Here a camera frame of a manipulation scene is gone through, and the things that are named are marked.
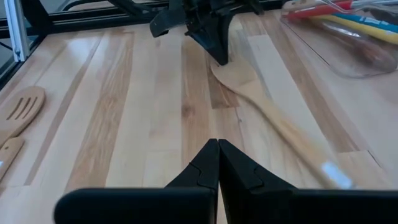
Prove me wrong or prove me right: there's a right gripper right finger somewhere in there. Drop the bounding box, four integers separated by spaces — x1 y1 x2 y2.
220 139 398 224

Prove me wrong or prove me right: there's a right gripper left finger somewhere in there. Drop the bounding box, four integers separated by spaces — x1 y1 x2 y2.
54 139 220 224

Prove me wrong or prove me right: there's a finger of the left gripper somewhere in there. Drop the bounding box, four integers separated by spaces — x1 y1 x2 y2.
185 14 236 66
149 6 188 39

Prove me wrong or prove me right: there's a forked wooden spoon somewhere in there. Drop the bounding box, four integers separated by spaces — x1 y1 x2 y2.
210 60 355 190

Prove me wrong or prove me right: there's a red spoon metal shaft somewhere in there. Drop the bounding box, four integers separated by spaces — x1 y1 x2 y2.
285 0 398 20

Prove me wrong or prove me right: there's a yellow silicone spoon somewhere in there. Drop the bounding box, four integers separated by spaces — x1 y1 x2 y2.
310 14 398 45

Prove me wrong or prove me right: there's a blue silicone spoon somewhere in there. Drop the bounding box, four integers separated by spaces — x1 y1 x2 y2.
331 12 398 34

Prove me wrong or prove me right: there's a clear plastic bin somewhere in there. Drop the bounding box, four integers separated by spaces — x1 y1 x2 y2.
279 0 398 79

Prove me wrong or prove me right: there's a black aluminium table frame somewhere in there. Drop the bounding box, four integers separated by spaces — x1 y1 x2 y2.
0 0 282 90

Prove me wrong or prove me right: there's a white metal post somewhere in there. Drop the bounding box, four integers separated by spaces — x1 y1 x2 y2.
3 0 31 62

